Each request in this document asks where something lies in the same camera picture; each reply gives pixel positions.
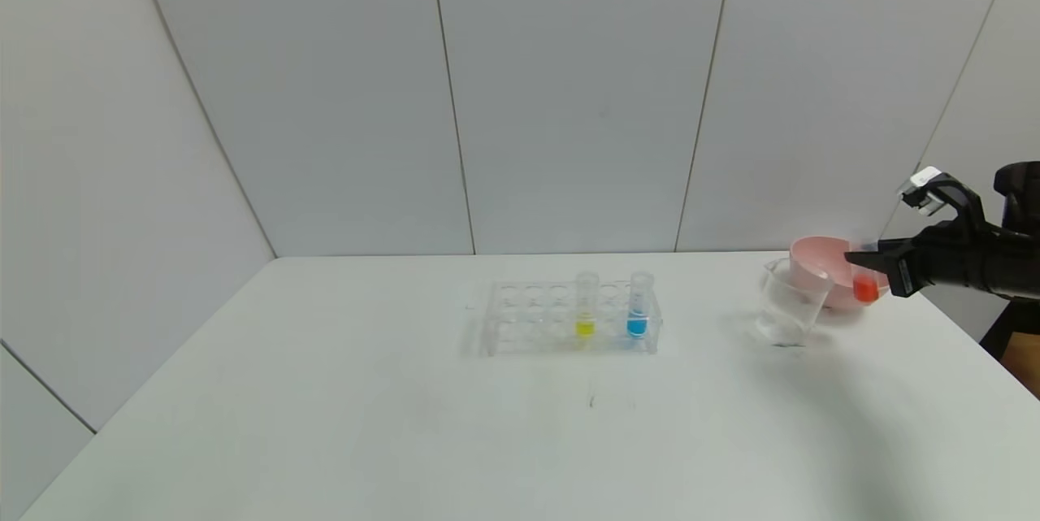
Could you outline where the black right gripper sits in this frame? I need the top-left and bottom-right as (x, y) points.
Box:
(843, 220), (991, 298)

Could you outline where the red pigment test tube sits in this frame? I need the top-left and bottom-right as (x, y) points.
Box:
(851, 241), (882, 304)

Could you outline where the blue pigment test tube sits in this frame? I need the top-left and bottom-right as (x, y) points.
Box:
(627, 271), (654, 341)

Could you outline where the yellow pigment test tube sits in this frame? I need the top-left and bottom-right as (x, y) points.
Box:
(574, 271), (600, 341)

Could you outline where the clear plastic test tube rack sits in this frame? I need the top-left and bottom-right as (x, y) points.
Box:
(479, 279), (663, 358)

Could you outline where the pink plastic bowl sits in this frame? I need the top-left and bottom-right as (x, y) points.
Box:
(789, 236), (893, 312)

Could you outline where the clear plastic beaker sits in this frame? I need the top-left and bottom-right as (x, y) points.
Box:
(753, 258), (831, 348)

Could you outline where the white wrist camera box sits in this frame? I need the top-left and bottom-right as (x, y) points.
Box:
(899, 167), (945, 213)

